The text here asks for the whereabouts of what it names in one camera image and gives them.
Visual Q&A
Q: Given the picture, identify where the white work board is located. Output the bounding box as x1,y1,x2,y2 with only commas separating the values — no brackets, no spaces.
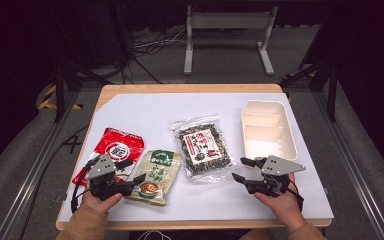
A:
59,92,335,224

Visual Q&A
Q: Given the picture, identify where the red seasoning packet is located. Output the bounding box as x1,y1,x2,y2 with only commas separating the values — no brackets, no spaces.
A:
71,127,145,187

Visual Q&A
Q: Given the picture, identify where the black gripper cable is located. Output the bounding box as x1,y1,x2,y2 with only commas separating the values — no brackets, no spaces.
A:
285,184,305,212
70,156,101,215

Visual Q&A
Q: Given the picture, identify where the white compartment tray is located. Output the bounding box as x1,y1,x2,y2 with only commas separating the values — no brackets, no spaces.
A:
240,99,299,162

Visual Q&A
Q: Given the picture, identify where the aluminium rail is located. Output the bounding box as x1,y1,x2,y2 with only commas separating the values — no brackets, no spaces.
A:
313,89,384,240
0,89,82,240

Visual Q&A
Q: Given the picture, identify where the clear dried seaweed packet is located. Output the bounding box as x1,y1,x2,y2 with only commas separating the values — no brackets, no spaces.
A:
169,114,238,185

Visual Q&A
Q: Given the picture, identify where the person's right hand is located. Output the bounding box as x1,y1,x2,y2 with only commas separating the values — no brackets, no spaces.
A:
253,172,307,234

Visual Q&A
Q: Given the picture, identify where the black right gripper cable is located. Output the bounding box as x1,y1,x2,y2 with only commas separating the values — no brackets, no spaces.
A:
285,184,305,212

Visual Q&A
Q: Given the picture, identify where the thin white cable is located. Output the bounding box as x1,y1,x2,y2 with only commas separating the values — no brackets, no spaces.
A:
136,229,173,240

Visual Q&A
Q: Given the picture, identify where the bundle of floor cables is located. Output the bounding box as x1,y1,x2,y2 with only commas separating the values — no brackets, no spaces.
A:
113,25,188,85

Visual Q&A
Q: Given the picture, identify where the black floor cable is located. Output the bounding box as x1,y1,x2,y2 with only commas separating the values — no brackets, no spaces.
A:
19,124,90,240

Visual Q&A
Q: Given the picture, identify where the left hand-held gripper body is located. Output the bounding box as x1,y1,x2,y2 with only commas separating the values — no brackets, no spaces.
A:
85,153,138,202

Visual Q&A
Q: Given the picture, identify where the yellow black hazard tape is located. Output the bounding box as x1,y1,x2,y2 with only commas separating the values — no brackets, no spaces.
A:
38,84,84,111

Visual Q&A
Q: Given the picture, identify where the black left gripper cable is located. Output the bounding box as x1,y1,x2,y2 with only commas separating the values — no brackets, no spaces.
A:
70,156,101,215

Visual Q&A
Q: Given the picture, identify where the beige green seasoning packet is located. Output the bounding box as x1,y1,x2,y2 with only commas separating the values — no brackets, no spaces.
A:
124,149,183,208

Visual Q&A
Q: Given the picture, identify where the person's left hand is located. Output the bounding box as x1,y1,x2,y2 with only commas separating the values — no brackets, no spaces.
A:
80,189,125,215

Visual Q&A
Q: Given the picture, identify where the black metal stand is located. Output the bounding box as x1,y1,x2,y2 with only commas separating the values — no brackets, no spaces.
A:
279,6,341,124
48,0,134,124

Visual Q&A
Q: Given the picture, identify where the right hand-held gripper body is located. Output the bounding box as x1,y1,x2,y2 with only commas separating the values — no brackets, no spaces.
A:
245,154,307,198

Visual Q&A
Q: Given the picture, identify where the white metal stand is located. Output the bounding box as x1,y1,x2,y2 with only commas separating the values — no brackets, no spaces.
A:
183,4,279,76

